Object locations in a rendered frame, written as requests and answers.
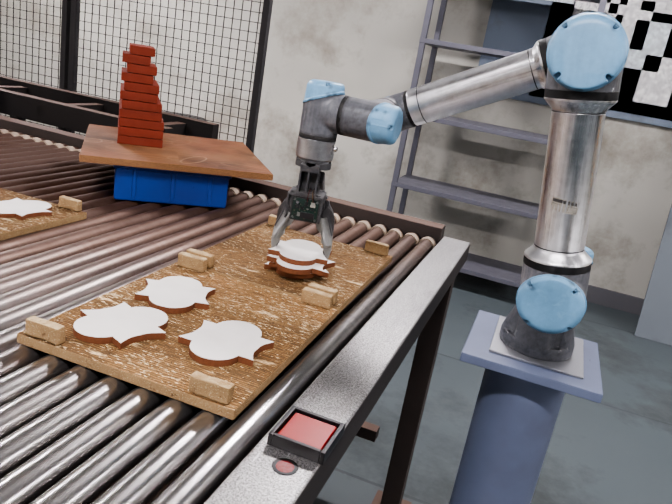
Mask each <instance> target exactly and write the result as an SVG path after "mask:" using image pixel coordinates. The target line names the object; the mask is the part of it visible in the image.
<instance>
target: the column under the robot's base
mask: <svg viewBox="0 0 672 504"><path fill-rule="evenodd" d="M499 317H500V316H499V315H496V314H492V313H489V312H485V311H482V310H479V312H478V314H477V317H476V319H475V321H474V324H473V326H472V328H471V331H470V333H469V335H468V338H467V340H466V342H465V345H464V347H463V349H462V352H461V355H460V361H463V362H467V363H470V364H473V365H476V366H480V367H483V368H485V371H484V375H483V378H482V382H481V386H480V390H479V393H478V397H477V401H476V405H475V408H474V412H473V416H472V420H471V423H470V427H469V431H468V435H467V438H466V442H465V446H464V450H463V453H462V457H461V461H460V465H459V468H458V472H457V476H456V480H455V483H454V487H453V491H452V495H451V498H450V502H449V504H530V503H531V500H532V497H533V494H534V491H535V487H536V484H537V481H538V478H539V475H540V471H541V468H542V465H543V462H544V459H545V455H546V452H547V449H548V446H549V443H550V440H551V436H552V433H553V430H554V427H555V424H556V420H557V417H558V414H559V411H560V408H561V404H562V401H563V398H564V395H565V393H568V394H571V395H574V396H577V397H581V398H584V399H587V400H590V401H594V402H597V403H601V401H602V398H603V390H602V380H601V371H600V361H599V352H598V343H595V342H592V341H588V340H585V339H583V353H584V379H579V378H576V377H572V376H569V375H566V374H562V373H559V372H556V371H552V370H549V369H546V368H542V367H539V366H536V365H532V364H529V363H526V362H522V361H519V360H516V359H512V358H509V357H506V356H502V355H499V354H496V353H492V352H489V348H490V345H491V342H492V339H493V336H494V333H495V329H496V326H497V323H498V320H499Z"/></svg>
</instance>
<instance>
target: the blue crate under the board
mask: <svg viewBox="0 0 672 504"><path fill-rule="evenodd" d="M113 167H114V168H115V177H114V196H113V197H114V199H117V200H129V201H141V202H153V203H165V204H178V205H190V206H202V207H214V208H225V207H226V202H227V193H228V185H229V179H232V177H230V176H220V175H210V174H200V173H190V172H180V171H169V170H159V169H149V168H139V167H129V166H119V165H113Z"/></svg>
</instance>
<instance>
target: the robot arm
mask: <svg viewBox="0 0 672 504"><path fill-rule="evenodd" d="M628 52H629V42H628V37H627V34H626V32H625V30H624V28H623V26H622V25H621V24H620V23H619V22H618V21H617V20H616V19H615V18H613V17H612V16H610V15H607V14H605V13H601V12H584V13H580V14H577V15H574V16H572V17H570V18H569V19H567V20H566V21H564V22H563V23H562V24H561V25H560V26H559V27H558V28H557V29H556V30H555V32H554V33H553V35H552V36H549V37H547V38H544V39H541V40H538V41H537V42H536V43H535V45H534V47H533V48H531V49H528V50H525V51H522V52H520V53H517V54H514V55H511V56H508V57H505V58H502V59H499V60H496V61H493V62H490V63H487V64H484V65H481V66H478V67H475V68H472V69H469V70H466V71H463V72H460V73H457V74H454V75H451V76H448V77H445V78H442V79H439V80H436V81H433V82H430V83H427V84H424V85H421V86H418V87H415V88H412V89H409V90H407V91H403V92H400V93H397V94H394V95H391V96H387V97H385V98H380V99H375V100H366V99H361V98H356V97H351V96H347V95H345V86H344V85H343V84H341V83H336V82H331V81H326V80H319V79H312V80H310V81H309V82H308V83H307V87H306V92H305V97H304V100H303V109H302V116H301V123H300V129H299V135H298V140H297V147H296V153H295V154H296V156H297V157H296V162H295V164H296V165H298V166H300V173H299V179H298V185H296V186H293V187H292V188H291V189H290V190H289V191H288V194H287V198H286V199H285V200H284V201H283V202H282V203H281V205H280V206H279V208H278V212H277V218H276V223H275V225H274V229H273V233H272V238H271V248H273V247H275V246H277V245H278V243H279V242H280V237H281V236H282V235H283V234H284V233H285V229H286V227H287V226H289V225H291V223H292V222H293V220H298V221H304V222H309V223H314V224H316V227H317V230H318V231H319V233H320V234H321V243H322V244H323V255H324V256H325V258H326V259H327V260H328V258H329V255H330V253H331V248H332V240H333V232H334V221H335V217H334V212H333V209H332V207H331V206H330V201H329V200H327V201H326V199H328V196H327V195H326V194H327V192H325V172H322V171H328V170H330V169H331V161H332V160H333V156H334V152H337V151H338V147H334V145H335V144H336V139H337V134H339V135H342V136H347V137H351V138H356V139H360V140H365V141H369V142H372V143H374V144H385V145H392V144H394V143H395V142H396V141H397V139H398V138H399V135H400V132H401V131H403V130H406V129H410V128H413V127H416V126H418V125H422V124H425V123H428V122H432V121H435V120H438V119H442V118H445V117H448V116H452V115H455V114H458V113H462V112H465V111H468V110H471V109H475V108H478V107H481V106H485V105H488V104H491V103H495V102H498V101H501V100H505V99H508V98H511V97H515V96H518V95H521V94H525V93H528V92H531V91H534V90H538V89H541V88H543V89H545V93H544V99H545V100H546V102H547V103H548V104H549V105H550V107H551V109H552V111H551V119H550V126H549V134H548V141H547V149H546V157H545V164H544V172H543V180H542V187H541V195H540V202H539V210H538V218H537V225H536V233H535V241H534V244H533V245H532V246H530V247H529V248H527V249H526V250H525V251H524V258H523V265H522V273H521V281H520V287H519V289H518V291H517V293H516V304H515V306H514V307H513V309H512V310H511V311H510V313H509V314H508V316H507V317H506V318H505V320H504V321H503V323H502V325H501V329H500V333H499V335H500V338H501V339H502V341H503V342H504V343H505V344H506V345H507V346H509V347H510V348H512V349H513V350H515V351H517V352H519V353H521V354H523V355H525V356H528V357H531V358H534V359H538V360H543V361H550V362H560V361H565V360H568V359H569V358H570V357H571V356H572V353H573V350H574V346H575V338H574V327H575V326H576V325H578V323H579V322H580V321H581V319H582V318H583V316H584V314H585V312H586V309H587V300H586V297H587V290H588V284H589V278H590V272H591V265H593V257H594V253H593V251H592V250H591V249H590V248H588V247H586V246H585V244H586V238H587V231H588V225H589V219H590V212H591V206H592V200H593V193H594V187H595V181H596V174H597V168H598V161H599V155H600V149H601V142H602V136H603V130H604V123H605V117H606V112H607V111H608V109H610V108H611V107H612V106H614V105H615V104H616V103H617V102H618V99H619V93H620V87H621V81H622V74H623V68H624V65H625V63H626V60H627V57H628ZM333 151H334V152H333Z"/></svg>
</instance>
